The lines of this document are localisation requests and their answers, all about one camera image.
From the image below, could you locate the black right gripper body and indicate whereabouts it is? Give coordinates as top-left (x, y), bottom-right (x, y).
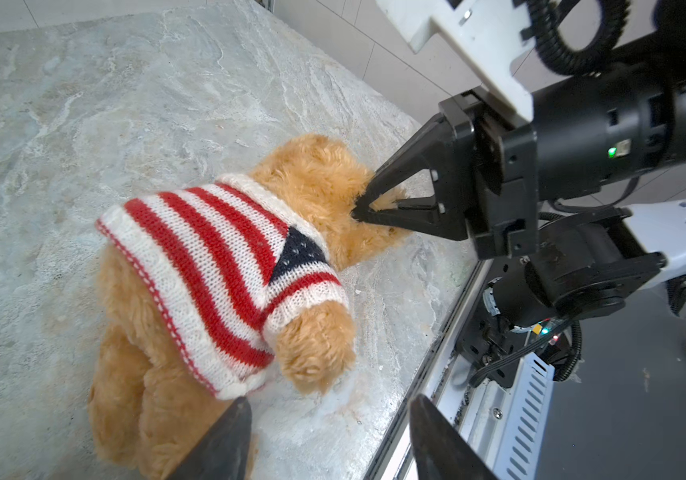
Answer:
top-left (439, 87), bottom-right (539, 259)

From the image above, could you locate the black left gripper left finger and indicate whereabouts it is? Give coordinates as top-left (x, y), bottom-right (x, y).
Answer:
top-left (167, 396), bottom-right (252, 480)

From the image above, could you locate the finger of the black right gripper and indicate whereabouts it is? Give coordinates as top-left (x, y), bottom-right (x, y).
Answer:
top-left (356, 113), bottom-right (469, 207)
top-left (351, 197), bottom-right (469, 241)

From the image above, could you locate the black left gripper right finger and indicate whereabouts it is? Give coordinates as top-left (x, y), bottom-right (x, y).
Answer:
top-left (409, 394), bottom-right (497, 480)

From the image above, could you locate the tan plush teddy bear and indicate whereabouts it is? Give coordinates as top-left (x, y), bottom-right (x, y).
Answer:
top-left (89, 134), bottom-right (405, 479)

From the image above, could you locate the red white striped knit sweater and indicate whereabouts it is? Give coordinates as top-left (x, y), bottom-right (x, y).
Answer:
top-left (96, 174), bottom-right (348, 400)

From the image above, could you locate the white ventilation grille strip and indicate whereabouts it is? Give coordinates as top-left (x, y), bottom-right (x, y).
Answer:
top-left (492, 353), bottom-right (554, 480)

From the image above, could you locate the right circuit board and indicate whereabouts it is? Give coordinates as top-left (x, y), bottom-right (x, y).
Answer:
top-left (525, 319), bottom-right (563, 346)

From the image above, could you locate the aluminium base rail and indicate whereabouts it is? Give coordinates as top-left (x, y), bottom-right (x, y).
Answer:
top-left (363, 260), bottom-right (500, 480)

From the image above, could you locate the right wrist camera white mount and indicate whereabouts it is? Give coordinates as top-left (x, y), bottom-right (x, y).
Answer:
top-left (376, 0), bottom-right (535, 122)

